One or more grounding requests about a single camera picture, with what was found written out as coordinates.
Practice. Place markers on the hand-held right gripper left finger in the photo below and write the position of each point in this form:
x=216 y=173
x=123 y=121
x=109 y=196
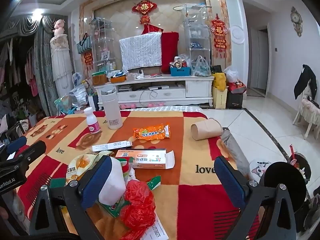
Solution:
x=95 y=185

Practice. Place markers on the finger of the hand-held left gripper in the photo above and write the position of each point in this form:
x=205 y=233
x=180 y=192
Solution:
x=32 y=151
x=16 y=143

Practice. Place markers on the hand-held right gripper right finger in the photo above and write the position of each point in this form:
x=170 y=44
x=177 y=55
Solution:
x=230 y=182

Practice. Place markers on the yellow cake wrapper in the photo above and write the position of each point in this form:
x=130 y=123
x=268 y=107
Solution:
x=80 y=165

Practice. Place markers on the green snack wrapper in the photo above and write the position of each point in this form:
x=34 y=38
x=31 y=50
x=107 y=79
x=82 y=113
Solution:
x=112 y=208

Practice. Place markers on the long white medicine box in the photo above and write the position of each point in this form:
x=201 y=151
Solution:
x=110 y=146

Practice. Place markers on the red plastic bag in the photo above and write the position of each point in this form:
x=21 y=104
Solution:
x=137 y=205

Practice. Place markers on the orange white medicine box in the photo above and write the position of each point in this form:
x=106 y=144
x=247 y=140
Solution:
x=145 y=160

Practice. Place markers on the brown paper cup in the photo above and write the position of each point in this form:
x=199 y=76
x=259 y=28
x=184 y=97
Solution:
x=207 y=128

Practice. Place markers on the green torn wrapper piece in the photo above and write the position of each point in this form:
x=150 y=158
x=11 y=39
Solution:
x=153 y=182

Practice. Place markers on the black waste bin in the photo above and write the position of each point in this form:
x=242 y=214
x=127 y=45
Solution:
x=301 y=161

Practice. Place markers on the white blue packet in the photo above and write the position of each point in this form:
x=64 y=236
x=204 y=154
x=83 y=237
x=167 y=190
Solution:
x=157 y=230

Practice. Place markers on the cat print round cushion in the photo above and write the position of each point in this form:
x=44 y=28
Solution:
x=258 y=170

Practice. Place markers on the grey printed cloth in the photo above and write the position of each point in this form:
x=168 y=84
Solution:
x=235 y=150

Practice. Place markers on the red orange printed blanket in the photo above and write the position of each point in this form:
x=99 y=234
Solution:
x=200 y=205

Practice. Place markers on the white pill bottle pink label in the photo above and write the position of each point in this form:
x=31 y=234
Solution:
x=93 y=125

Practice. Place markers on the rack of hanging clothes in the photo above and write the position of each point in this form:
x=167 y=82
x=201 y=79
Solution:
x=15 y=72

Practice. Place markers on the silver foil bag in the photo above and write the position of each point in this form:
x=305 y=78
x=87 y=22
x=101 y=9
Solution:
x=77 y=95

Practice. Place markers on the orange snack wrapper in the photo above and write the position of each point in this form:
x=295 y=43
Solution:
x=150 y=133

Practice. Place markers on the white thermos bottle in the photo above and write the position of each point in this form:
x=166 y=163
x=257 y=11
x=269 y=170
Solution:
x=111 y=110

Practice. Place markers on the grey curtain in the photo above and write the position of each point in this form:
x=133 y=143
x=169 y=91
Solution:
x=41 y=67

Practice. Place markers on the brown paper bag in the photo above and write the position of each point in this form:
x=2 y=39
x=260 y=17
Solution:
x=219 y=100

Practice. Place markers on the air conditioner with lace cover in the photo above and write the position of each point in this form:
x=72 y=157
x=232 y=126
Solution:
x=61 y=60

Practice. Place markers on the red gift bag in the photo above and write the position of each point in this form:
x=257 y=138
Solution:
x=236 y=86

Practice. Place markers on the white television cabinet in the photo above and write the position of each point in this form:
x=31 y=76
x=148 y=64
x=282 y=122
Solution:
x=197 y=87

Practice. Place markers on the yellow bag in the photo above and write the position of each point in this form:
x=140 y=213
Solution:
x=219 y=81

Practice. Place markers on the small red hanging decoration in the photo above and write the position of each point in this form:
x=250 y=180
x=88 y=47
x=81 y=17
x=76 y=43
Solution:
x=88 y=60

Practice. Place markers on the white chair with lace cover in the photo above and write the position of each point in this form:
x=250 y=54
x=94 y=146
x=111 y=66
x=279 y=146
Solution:
x=310 y=110

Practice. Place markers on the white plastic bag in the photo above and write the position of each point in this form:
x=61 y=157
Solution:
x=231 y=73

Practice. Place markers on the clear plastic bag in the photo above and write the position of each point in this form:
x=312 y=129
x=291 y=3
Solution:
x=202 y=67

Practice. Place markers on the striped tote bag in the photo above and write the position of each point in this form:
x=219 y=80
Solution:
x=83 y=44

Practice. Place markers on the blue plastic basket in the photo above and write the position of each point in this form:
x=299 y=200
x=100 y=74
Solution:
x=180 y=72

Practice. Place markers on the pink plush toy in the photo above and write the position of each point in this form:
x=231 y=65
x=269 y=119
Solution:
x=58 y=27

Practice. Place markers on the black jacket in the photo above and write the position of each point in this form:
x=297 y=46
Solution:
x=305 y=80

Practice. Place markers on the television with white cover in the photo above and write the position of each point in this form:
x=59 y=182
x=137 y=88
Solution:
x=140 y=51

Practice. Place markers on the red cloth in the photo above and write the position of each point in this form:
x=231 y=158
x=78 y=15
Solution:
x=170 y=52

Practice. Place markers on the long red hanging decoration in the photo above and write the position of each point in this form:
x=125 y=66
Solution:
x=218 y=35

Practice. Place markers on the tall clear acrylic shelf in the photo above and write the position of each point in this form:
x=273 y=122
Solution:
x=197 y=32

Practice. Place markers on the white security camera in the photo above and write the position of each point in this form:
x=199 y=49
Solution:
x=140 y=73

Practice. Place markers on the ornate wall clock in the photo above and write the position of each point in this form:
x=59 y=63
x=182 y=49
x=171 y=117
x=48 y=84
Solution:
x=296 y=20

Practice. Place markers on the red knot wall decoration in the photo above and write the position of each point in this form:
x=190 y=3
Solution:
x=144 y=8

